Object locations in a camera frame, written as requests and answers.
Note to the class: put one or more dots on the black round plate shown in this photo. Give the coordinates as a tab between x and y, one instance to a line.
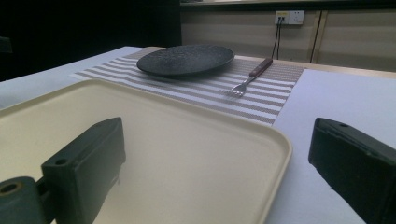
185	60

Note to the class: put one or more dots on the white wall socket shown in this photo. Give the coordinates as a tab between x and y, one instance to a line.
289	17

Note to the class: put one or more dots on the beige plastic tray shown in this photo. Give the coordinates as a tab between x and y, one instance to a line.
186	161

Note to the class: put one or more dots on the striped woven placemat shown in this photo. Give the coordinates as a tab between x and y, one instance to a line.
258	93

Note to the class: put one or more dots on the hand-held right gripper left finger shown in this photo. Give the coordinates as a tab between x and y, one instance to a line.
81	174

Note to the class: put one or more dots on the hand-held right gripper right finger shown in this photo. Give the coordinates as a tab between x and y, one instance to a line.
355	161

